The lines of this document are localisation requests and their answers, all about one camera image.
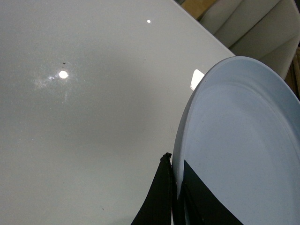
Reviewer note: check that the left grey chair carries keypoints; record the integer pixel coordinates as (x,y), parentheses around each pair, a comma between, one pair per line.
(265,30)

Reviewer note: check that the light blue plate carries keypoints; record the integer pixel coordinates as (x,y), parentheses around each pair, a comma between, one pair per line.
(240,134)

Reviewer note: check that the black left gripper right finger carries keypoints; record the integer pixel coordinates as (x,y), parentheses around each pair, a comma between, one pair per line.
(200,206)

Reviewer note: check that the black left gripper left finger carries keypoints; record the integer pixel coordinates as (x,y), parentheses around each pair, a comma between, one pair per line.
(157,206)

